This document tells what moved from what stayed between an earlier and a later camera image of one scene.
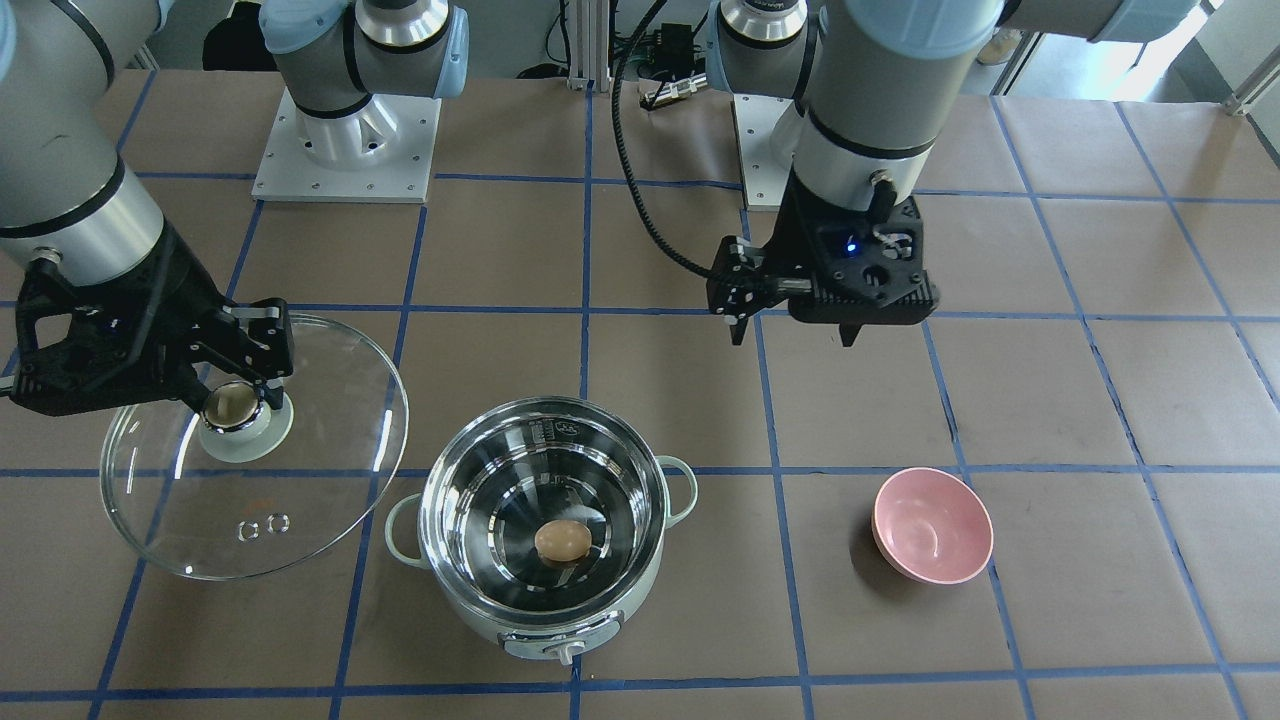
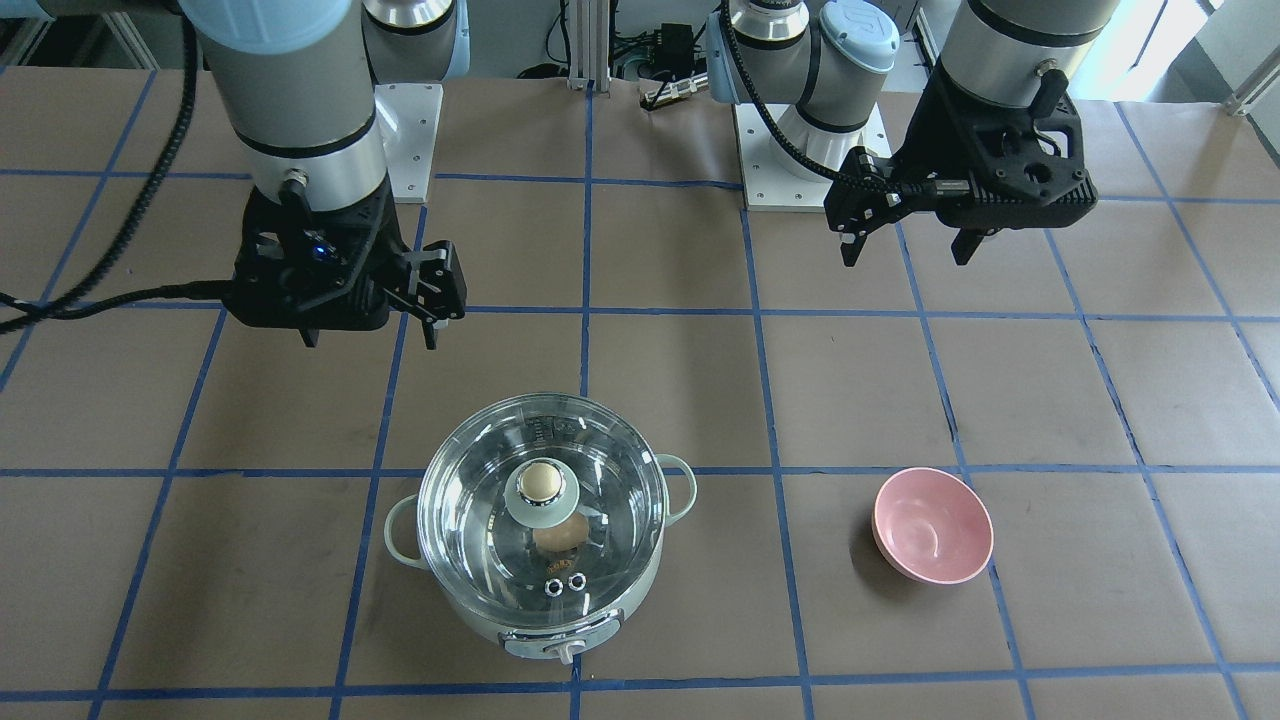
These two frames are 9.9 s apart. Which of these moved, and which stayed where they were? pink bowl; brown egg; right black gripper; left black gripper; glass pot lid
Moved: glass pot lid; left black gripper; right black gripper
Stayed: pink bowl; brown egg
